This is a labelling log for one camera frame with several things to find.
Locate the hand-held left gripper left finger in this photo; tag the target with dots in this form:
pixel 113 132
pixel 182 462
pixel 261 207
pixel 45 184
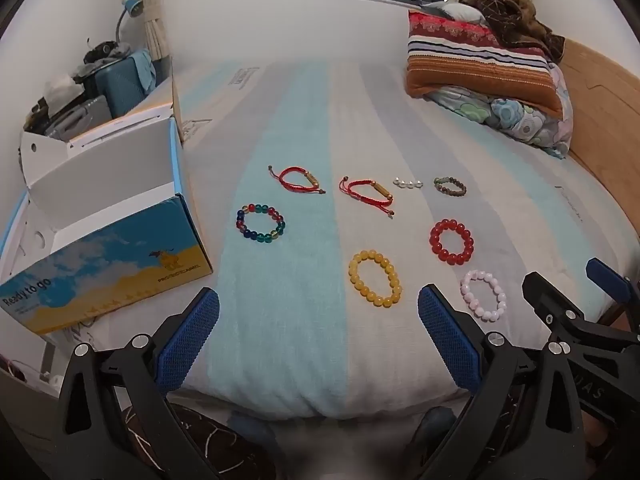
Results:
pixel 192 340

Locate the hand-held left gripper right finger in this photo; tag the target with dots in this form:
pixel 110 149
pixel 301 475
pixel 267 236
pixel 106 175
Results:
pixel 445 340

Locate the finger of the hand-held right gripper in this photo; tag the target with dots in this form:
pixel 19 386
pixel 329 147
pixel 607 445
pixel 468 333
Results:
pixel 547 297
pixel 607 277

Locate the blue yellow printed cardboard box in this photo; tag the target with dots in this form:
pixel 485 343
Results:
pixel 125 265

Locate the person's dark patterned trousers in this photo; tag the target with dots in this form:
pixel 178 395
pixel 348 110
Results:
pixel 210 440

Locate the striped pastel mattress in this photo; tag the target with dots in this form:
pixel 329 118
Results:
pixel 300 310

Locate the wooden headboard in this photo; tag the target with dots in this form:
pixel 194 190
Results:
pixel 600 110

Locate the floral pastel quilt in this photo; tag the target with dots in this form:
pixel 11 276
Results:
pixel 525 120

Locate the striped orange red pillow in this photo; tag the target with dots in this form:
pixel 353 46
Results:
pixel 475 60

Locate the grey suitcase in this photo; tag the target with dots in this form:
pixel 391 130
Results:
pixel 85 112

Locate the blue suitcase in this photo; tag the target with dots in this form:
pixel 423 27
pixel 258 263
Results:
pixel 120 85

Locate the light blue cloth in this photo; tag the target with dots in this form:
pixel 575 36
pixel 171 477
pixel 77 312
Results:
pixel 145 70

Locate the brown fuzzy blanket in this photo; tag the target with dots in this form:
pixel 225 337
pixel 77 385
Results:
pixel 510 15

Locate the white plastic bag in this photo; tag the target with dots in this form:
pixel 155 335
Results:
pixel 62 85

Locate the grey cloth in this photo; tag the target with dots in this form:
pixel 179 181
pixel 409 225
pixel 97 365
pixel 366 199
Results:
pixel 450 10

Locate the black bag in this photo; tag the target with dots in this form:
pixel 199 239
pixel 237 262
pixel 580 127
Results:
pixel 102 50

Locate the beige curtain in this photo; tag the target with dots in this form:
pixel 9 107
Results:
pixel 152 10

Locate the blue desk lamp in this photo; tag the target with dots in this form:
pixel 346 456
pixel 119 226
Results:
pixel 134 6

